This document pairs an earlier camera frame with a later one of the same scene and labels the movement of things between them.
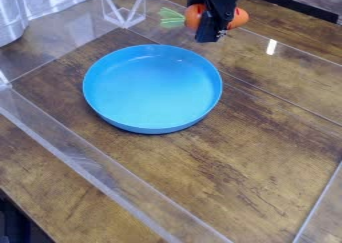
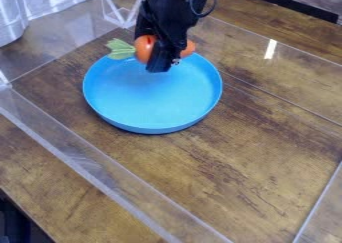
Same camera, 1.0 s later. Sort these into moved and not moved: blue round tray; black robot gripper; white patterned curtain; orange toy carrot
Moved: orange toy carrot; black robot gripper
Not moved: blue round tray; white patterned curtain
